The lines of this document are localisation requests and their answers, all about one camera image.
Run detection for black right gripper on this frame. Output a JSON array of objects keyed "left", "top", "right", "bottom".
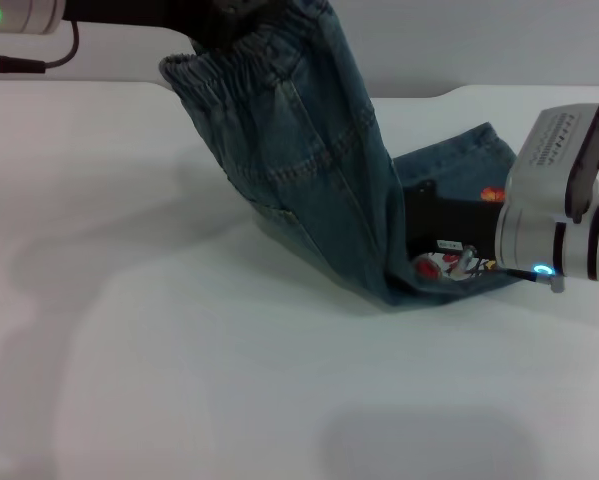
[{"left": 402, "top": 181, "right": 506, "bottom": 271}]

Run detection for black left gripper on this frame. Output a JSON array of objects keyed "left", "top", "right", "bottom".
[{"left": 61, "top": 0, "right": 254, "bottom": 52}]

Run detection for blue denim shorts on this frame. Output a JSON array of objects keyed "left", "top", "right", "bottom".
[{"left": 158, "top": 0, "right": 524, "bottom": 312}]

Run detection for silver cable plug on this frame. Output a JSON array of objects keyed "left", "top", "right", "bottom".
[{"left": 451, "top": 246, "right": 479, "bottom": 277}]

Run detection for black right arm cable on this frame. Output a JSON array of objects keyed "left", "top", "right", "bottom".
[{"left": 502, "top": 267, "right": 566, "bottom": 294}]

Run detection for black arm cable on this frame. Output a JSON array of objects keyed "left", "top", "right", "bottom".
[
  {"left": 502, "top": 267, "right": 566, "bottom": 294},
  {"left": 0, "top": 22, "right": 81, "bottom": 76}
]

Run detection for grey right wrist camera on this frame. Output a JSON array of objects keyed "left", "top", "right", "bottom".
[{"left": 507, "top": 103, "right": 599, "bottom": 224}]

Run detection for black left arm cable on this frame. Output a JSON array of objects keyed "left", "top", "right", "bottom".
[{"left": 0, "top": 22, "right": 81, "bottom": 76}]

